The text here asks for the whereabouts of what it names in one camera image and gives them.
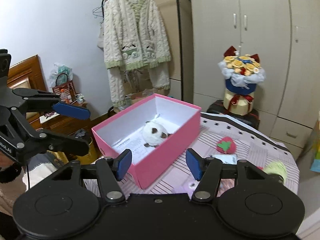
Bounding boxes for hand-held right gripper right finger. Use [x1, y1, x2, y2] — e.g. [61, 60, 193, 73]
[185, 148, 272, 203]

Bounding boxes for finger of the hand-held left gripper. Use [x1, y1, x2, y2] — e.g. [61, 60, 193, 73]
[12, 87, 91, 120]
[27, 129, 90, 157]

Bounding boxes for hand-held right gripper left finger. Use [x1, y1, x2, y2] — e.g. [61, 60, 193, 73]
[52, 149, 133, 203]

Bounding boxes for pink cardboard box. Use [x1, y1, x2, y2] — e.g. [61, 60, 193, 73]
[91, 93, 202, 190]

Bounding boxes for blue and white packet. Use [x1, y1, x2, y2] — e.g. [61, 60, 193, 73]
[206, 154, 238, 166]

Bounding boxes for pink floral cloth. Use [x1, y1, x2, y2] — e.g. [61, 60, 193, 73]
[217, 178, 236, 195]

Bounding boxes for red strawberry plush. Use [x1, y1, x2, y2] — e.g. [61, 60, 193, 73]
[215, 135, 237, 154]

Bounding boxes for light green yarn ball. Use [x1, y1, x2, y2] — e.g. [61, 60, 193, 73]
[263, 160, 287, 184]

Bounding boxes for person's left forearm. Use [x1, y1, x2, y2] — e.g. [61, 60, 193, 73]
[0, 165, 28, 220]

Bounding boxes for wooden nightstand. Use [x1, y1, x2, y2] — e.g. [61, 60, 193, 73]
[25, 100, 88, 137]

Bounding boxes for yellow trash bin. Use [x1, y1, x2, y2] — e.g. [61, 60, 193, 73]
[75, 129, 99, 165]

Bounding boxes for printed paper sheet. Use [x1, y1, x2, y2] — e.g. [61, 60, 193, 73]
[116, 129, 161, 165]

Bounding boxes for brown patterned gift bag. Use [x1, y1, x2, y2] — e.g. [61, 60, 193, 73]
[52, 74, 77, 103]

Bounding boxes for grey cloth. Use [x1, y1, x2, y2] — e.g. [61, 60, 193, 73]
[25, 152, 66, 177]

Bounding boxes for clear plastic bag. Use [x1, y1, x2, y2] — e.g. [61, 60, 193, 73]
[47, 62, 74, 87]

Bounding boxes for white plush cat toy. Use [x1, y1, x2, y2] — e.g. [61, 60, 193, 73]
[142, 120, 173, 148]

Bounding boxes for white fluffy pajama pants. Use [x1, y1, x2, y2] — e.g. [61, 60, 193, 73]
[107, 61, 172, 108]

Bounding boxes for striped bed sheet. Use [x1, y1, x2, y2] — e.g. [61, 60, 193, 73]
[82, 111, 299, 196]

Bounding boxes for wooden headboard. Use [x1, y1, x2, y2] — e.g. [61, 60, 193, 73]
[7, 54, 50, 93]

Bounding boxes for brown paper bag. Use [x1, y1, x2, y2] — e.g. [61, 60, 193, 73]
[124, 89, 156, 106]

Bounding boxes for beige hanging garment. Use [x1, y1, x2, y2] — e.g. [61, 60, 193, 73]
[97, 22, 105, 52]

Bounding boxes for yellow flower bouquet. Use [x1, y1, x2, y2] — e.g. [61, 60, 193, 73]
[217, 45, 266, 117]

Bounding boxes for beige tall cabinet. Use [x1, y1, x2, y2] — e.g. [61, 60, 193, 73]
[156, 0, 194, 99]

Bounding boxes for colourful gift bag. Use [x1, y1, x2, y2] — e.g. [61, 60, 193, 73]
[310, 112, 320, 173]

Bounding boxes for beige wardrobe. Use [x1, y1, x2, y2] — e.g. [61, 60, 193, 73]
[189, 0, 320, 161]

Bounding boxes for wire clothes hanger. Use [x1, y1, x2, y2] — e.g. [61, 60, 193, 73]
[92, 0, 107, 19]

